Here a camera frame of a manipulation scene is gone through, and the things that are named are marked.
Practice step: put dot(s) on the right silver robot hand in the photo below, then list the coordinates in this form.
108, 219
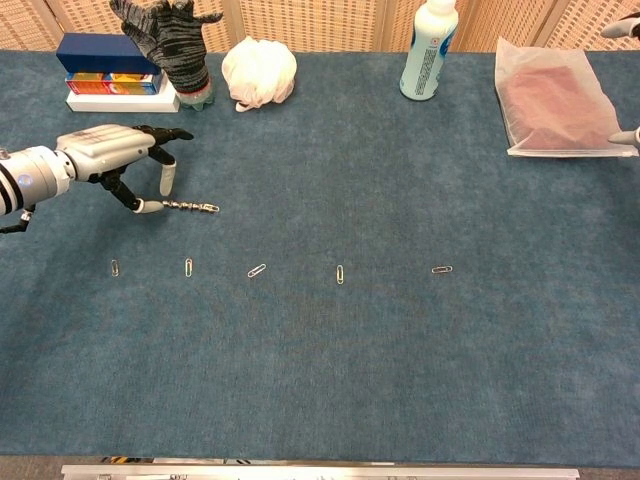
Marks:
625, 29

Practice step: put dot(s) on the grey knit glove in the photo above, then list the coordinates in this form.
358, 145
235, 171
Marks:
175, 55

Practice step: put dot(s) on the metal drill bit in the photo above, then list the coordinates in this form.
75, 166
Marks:
185, 205

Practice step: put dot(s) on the blue felt table cover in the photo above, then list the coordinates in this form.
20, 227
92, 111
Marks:
300, 350

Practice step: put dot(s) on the small orange box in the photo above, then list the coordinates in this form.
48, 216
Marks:
85, 84
132, 85

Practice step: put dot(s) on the light blue plastic bottle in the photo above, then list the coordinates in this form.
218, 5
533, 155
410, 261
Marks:
425, 60

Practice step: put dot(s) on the wicker folding screen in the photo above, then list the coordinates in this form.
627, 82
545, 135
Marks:
325, 22

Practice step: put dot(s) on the translucent zip bag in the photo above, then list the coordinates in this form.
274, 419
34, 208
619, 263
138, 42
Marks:
550, 100

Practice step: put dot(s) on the pink cloth in bag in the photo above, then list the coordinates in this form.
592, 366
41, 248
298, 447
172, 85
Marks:
555, 105

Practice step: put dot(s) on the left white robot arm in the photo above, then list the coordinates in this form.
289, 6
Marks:
30, 180

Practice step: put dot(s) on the green bottle under glove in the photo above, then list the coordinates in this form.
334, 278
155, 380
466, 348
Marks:
197, 99

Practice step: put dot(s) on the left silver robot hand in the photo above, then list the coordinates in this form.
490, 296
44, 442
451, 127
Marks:
100, 147

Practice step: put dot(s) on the dark blue box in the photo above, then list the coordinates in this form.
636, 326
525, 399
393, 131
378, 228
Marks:
100, 52

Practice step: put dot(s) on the flat white box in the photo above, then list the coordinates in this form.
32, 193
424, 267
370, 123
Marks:
120, 103

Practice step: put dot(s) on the aluminium rail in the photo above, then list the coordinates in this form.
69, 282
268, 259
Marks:
320, 472

